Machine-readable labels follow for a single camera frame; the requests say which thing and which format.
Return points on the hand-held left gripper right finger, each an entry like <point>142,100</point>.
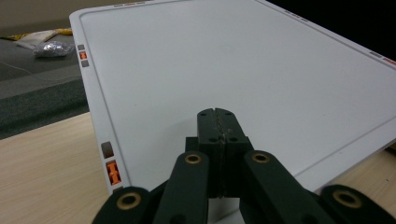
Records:
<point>232,140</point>

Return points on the crumpled clear plastic bag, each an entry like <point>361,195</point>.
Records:
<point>53,49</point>

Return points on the white two-tier shoe rack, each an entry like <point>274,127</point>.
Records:
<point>218,62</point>

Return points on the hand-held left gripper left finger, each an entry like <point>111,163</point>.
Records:
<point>211,140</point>

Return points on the yellow object on floor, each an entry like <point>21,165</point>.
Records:
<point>35,38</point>

